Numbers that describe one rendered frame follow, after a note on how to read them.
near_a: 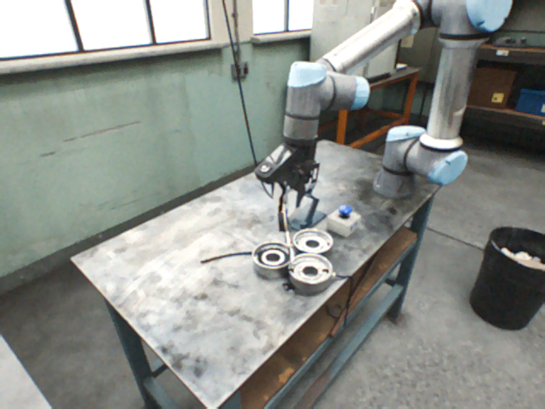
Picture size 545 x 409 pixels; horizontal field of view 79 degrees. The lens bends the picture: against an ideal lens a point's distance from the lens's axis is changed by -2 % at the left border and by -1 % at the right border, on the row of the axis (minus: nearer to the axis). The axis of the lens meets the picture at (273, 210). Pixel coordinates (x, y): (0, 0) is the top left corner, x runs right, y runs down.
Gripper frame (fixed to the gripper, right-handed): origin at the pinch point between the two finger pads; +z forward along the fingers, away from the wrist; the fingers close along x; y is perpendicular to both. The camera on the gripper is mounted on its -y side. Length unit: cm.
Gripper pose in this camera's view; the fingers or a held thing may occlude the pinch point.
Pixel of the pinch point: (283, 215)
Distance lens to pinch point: 84.4
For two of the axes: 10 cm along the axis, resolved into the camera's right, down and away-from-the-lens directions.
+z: -1.0, 8.8, 4.6
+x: -7.3, -3.7, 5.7
